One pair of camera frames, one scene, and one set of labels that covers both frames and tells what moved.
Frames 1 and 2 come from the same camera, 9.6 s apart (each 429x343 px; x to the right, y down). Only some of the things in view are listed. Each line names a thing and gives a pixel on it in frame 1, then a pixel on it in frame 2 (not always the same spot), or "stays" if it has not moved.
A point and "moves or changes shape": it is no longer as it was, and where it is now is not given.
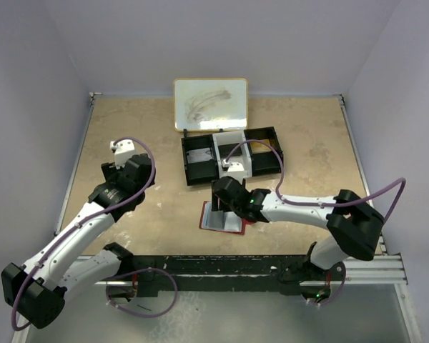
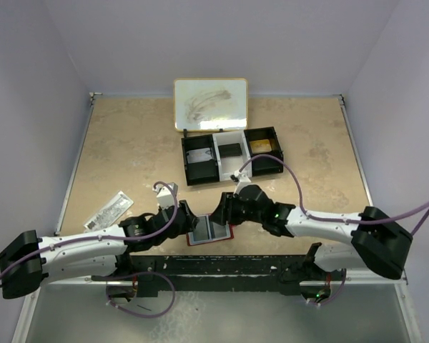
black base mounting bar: x=168 y=274 stays
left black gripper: x=111 y=171 → x=189 y=224
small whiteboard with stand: x=215 y=104 stays
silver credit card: x=199 y=155 stays
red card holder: x=220 y=221 moves or changes shape
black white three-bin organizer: x=258 y=150 stays
